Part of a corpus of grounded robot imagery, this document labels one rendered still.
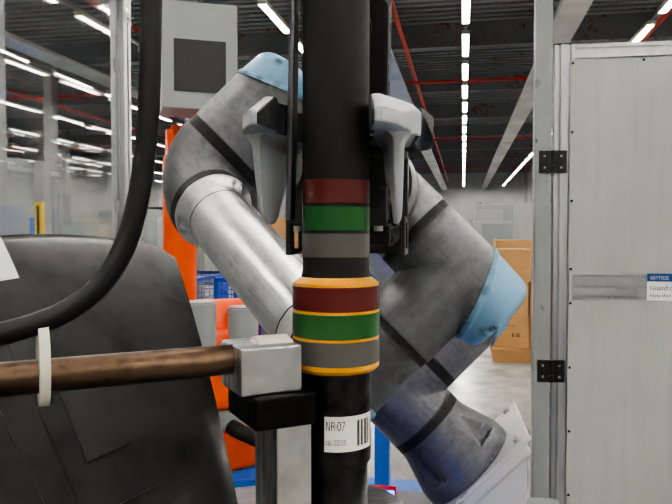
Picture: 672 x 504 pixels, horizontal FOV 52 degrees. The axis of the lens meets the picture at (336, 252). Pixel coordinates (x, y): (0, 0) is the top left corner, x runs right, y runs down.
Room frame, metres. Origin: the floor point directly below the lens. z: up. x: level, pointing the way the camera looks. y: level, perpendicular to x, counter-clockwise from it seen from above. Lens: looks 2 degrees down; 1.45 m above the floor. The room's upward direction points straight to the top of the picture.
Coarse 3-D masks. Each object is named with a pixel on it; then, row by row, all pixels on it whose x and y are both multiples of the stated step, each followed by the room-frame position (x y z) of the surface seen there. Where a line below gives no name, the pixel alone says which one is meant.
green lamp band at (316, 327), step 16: (304, 320) 0.33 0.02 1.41; (320, 320) 0.32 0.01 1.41; (336, 320) 0.32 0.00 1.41; (352, 320) 0.32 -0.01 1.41; (368, 320) 0.33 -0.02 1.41; (304, 336) 0.33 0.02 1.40; (320, 336) 0.32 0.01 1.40; (336, 336) 0.32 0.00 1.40; (352, 336) 0.32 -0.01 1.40; (368, 336) 0.33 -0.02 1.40
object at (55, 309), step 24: (144, 0) 0.30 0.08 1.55; (144, 24) 0.30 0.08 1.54; (144, 48) 0.30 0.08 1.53; (144, 72) 0.30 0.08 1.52; (144, 96) 0.30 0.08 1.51; (144, 120) 0.30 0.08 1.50; (144, 144) 0.30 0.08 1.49; (144, 168) 0.30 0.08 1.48; (144, 192) 0.30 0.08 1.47; (144, 216) 0.30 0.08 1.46; (120, 240) 0.29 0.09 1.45; (120, 264) 0.29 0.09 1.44; (96, 288) 0.29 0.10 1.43; (48, 312) 0.28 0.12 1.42; (72, 312) 0.28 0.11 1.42; (0, 336) 0.27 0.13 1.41; (24, 336) 0.28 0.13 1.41; (48, 336) 0.28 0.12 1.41; (48, 360) 0.27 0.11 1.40; (48, 384) 0.27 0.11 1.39
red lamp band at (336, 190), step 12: (312, 180) 0.33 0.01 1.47; (324, 180) 0.33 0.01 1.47; (336, 180) 0.33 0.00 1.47; (348, 180) 0.33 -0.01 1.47; (360, 180) 0.33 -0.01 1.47; (312, 192) 0.33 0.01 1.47; (324, 192) 0.33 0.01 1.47; (336, 192) 0.33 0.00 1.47; (348, 192) 0.33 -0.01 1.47; (360, 192) 0.33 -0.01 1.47
